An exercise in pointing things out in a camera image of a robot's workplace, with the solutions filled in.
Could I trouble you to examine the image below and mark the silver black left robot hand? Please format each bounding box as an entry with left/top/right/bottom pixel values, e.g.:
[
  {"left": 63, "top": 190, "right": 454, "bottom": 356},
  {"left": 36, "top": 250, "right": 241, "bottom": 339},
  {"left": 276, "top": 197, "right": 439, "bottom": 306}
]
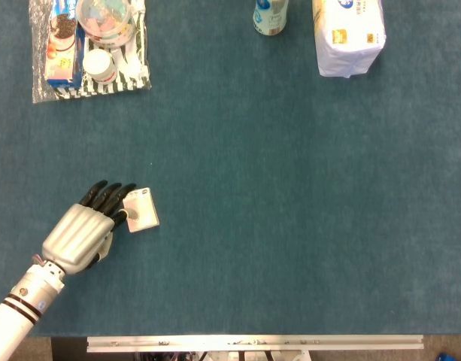
[{"left": 41, "top": 180, "right": 140, "bottom": 276}]

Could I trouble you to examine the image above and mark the small white box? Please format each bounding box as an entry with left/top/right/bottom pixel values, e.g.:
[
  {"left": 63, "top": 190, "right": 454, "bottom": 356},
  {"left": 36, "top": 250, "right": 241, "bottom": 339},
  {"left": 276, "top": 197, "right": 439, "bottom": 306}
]
[{"left": 123, "top": 187, "right": 160, "bottom": 234}]

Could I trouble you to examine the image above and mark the large white tissue package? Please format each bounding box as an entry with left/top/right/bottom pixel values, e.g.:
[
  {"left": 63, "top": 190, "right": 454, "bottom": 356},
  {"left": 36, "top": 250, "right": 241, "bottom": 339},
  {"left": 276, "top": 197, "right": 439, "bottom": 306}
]
[{"left": 311, "top": 0, "right": 387, "bottom": 78}]

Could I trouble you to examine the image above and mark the white lidded small jar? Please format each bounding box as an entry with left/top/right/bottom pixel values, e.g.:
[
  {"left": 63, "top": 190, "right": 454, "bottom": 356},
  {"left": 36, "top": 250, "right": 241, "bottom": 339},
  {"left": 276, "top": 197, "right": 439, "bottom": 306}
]
[{"left": 82, "top": 48, "right": 117, "bottom": 84}]

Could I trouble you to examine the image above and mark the green white striped bag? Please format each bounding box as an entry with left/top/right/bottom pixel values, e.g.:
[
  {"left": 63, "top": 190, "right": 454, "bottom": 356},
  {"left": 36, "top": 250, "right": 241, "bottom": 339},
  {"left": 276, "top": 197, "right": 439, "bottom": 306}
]
[{"left": 56, "top": 0, "right": 153, "bottom": 101}]

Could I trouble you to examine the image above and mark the clear plastic wrapper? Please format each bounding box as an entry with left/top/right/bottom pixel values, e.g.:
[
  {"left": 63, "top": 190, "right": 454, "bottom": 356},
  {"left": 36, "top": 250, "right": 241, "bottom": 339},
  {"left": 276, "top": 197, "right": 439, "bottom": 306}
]
[{"left": 29, "top": 0, "right": 62, "bottom": 105}]

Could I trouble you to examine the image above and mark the blue cookie box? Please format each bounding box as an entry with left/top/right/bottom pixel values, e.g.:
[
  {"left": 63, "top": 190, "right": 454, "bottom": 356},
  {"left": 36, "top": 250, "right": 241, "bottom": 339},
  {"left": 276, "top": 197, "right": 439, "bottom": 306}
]
[{"left": 44, "top": 0, "right": 86, "bottom": 89}]

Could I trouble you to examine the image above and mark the clear round plastic container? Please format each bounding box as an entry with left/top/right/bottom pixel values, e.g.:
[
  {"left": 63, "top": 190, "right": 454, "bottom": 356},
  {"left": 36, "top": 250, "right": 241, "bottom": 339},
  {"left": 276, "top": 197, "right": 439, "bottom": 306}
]
[{"left": 75, "top": 0, "right": 136, "bottom": 48}]

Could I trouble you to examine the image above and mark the white blue drink bottle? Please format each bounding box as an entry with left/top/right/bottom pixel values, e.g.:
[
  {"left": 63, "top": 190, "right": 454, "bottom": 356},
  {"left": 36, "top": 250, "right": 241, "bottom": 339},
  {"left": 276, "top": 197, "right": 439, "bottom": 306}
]
[{"left": 253, "top": 0, "right": 290, "bottom": 37}]

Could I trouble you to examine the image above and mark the aluminium frame rail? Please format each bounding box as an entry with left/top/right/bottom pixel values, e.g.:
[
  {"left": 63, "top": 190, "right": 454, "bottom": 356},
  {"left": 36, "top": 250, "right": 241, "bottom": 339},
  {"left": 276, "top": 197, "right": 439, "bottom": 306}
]
[{"left": 86, "top": 334, "right": 425, "bottom": 353}]

